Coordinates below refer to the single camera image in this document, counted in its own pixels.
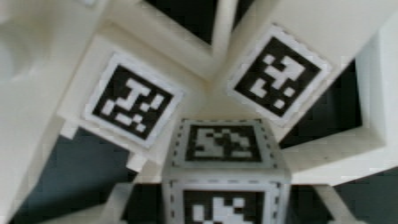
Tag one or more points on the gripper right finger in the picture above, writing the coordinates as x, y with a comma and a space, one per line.
336, 206

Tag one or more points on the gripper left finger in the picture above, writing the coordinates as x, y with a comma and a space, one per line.
103, 214

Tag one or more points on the small white tag cube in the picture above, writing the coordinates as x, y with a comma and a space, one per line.
225, 177

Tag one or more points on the white chair back frame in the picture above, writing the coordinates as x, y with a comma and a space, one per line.
69, 37

